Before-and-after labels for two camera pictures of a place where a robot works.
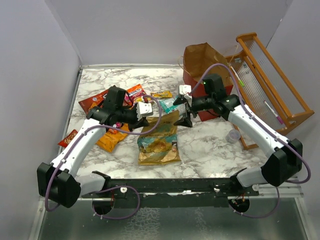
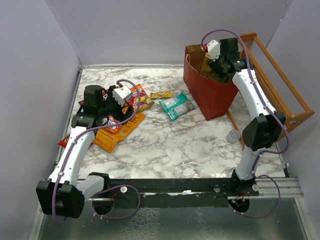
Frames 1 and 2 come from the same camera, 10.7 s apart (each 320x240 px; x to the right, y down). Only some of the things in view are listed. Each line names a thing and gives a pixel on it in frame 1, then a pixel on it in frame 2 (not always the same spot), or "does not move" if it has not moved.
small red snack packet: x=65 y=142 does not move
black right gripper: x=184 y=121 to x=214 y=65
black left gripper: x=142 y=122 to x=120 y=114
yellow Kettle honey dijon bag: x=108 y=141 does not move
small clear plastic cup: x=233 y=136 does not move
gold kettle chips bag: x=158 y=143 to x=206 y=71
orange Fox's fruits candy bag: x=134 y=95 does not move
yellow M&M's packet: x=167 y=94 does not move
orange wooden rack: x=263 y=89 does not move
